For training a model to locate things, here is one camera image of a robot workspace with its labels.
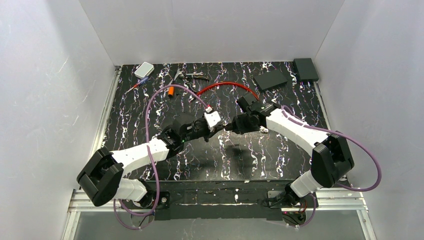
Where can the orange handled tool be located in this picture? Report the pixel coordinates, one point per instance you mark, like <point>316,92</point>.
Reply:
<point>171,89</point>

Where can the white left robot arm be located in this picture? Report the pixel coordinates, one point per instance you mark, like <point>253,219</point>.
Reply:
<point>103,176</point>

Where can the black box in corner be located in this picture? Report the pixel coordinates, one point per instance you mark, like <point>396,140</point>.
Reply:
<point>305,69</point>

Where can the red blue screwdriver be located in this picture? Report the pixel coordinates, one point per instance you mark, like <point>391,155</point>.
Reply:
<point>140,82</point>

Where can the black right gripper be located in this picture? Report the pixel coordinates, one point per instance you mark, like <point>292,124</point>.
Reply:
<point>237,123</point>

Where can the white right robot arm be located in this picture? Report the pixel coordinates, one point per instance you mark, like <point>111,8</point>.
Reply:
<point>330,154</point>

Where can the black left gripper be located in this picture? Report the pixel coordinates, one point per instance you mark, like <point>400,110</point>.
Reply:
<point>205,129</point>

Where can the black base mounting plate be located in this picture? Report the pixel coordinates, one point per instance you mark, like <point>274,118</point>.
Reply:
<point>227,199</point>

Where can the black handled pliers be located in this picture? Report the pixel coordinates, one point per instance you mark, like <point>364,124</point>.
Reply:
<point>196,76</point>

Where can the flat black plate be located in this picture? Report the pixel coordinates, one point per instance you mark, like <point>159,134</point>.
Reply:
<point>271,80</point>

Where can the white rectangular box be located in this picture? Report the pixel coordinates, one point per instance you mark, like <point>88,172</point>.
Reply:
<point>144,70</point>

